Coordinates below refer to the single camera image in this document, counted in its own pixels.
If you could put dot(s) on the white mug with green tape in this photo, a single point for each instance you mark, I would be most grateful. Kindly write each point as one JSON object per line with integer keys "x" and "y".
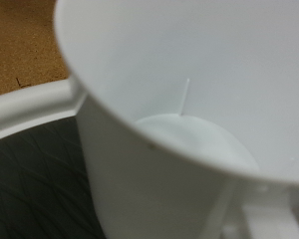
{"x": 176, "y": 66}

